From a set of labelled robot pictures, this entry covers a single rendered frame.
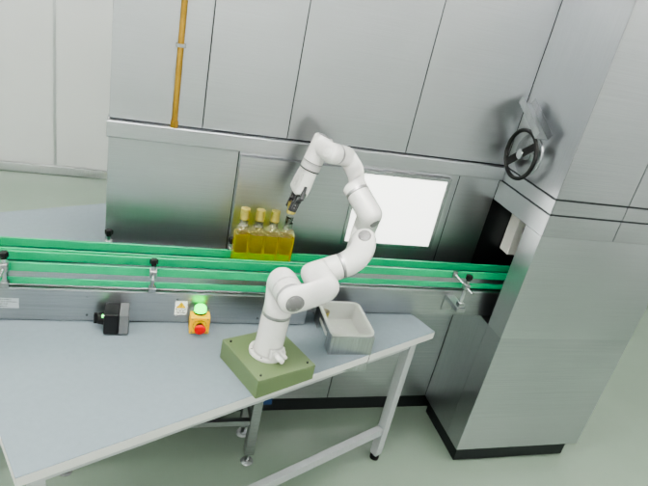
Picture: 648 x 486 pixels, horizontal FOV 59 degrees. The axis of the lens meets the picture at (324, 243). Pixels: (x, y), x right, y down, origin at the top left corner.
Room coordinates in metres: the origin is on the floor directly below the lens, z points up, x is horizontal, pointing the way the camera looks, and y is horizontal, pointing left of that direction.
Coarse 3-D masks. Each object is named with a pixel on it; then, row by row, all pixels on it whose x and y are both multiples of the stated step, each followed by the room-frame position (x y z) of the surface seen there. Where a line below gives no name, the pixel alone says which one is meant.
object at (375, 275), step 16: (160, 256) 1.80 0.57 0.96; (176, 256) 1.82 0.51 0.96; (192, 256) 1.84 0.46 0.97; (368, 272) 2.08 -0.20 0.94; (384, 272) 2.10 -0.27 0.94; (400, 272) 2.13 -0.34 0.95; (416, 272) 2.15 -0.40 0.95; (432, 272) 2.18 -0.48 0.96; (448, 272) 2.20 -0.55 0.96; (464, 272) 2.23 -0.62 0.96; (480, 272) 2.26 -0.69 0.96; (496, 288) 2.29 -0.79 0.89
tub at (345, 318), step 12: (324, 312) 1.86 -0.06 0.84; (336, 312) 1.95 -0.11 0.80; (348, 312) 1.97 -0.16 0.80; (360, 312) 1.93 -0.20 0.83; (336, 324) 1.91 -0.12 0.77; (348, 324) 1.93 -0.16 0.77; (360, 324) 1.90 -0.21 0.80; (336, 336) 1.74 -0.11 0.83; (348, 336) 1.75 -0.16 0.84; (360, 336) 1.77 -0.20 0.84
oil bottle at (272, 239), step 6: (270, 228) 1.97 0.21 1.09; (270, 234) 1.95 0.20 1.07; (276, 234) 1.96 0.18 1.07; (270, 240) 1.95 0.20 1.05; (276, 240) 1.96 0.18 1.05; (264, 246) 1.95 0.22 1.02; (270, 246) 1.95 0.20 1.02; (276, 246) 1.96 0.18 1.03; (264, 252) 1.94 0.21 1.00; (270, 252) 1.95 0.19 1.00; (276, 252) 1.96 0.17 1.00; (264, 258) 1.94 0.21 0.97; (270, 258) 1.95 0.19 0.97; (276, 258) 1.96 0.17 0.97
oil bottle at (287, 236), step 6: (282, 228) 2.00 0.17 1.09; (282, 234) 1.97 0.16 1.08; (288, 234) 1.97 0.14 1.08; (294, 234) 1.98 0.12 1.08; (282, 240) 1.96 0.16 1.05; (288, 240) 1.97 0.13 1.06; (282, 246) 1.96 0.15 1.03; (288, 246) 1.97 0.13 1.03; (282, 252) 1.96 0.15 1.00; (288, 252) 1.97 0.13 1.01; (282, 258) 1.97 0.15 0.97; (288, 258) 1.98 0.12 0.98
